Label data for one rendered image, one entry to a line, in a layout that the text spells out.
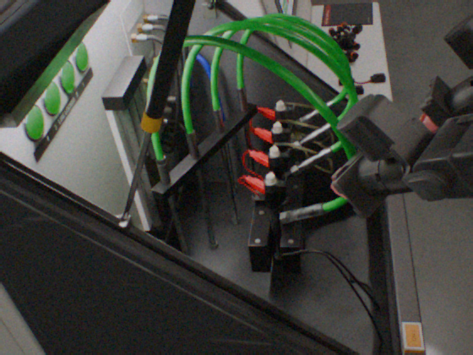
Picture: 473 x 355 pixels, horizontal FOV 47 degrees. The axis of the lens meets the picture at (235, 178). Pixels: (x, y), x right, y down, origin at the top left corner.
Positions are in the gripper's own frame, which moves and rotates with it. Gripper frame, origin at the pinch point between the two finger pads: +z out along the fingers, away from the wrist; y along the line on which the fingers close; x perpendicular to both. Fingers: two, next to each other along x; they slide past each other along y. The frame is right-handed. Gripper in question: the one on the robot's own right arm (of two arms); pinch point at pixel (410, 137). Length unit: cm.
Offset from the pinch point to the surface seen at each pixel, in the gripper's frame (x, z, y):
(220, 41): 13.8, 1.5, 33.1
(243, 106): -14.9, 31.3, 20.3
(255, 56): 14.6, -1.4, 28.4
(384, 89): -49, 24, -7
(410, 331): 20.2, 13.6, -20.3
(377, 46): -72, 28, -2
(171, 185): 11.1, 35.8, 22.4
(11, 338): 48, 41, 28
